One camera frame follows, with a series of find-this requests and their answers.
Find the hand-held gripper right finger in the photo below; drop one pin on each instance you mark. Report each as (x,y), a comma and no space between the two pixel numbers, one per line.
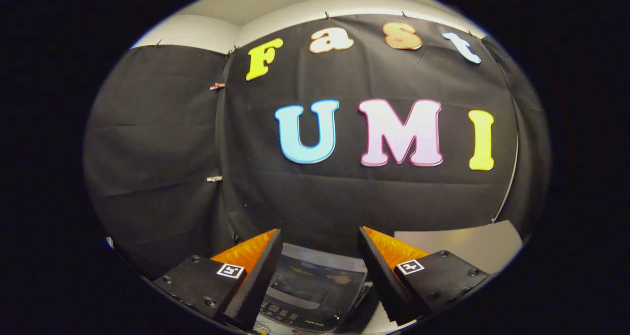
(381,276)

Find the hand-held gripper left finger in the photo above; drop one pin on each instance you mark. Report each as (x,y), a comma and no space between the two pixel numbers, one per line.
(258,276)

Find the dark grey washing machine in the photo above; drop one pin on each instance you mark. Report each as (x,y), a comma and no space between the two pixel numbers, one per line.
(295,318)

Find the silver clothespin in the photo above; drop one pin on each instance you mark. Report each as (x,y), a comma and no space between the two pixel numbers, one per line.
(214,179)

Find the copper clothespin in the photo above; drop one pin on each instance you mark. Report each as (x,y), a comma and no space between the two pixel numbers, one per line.
(217,86)

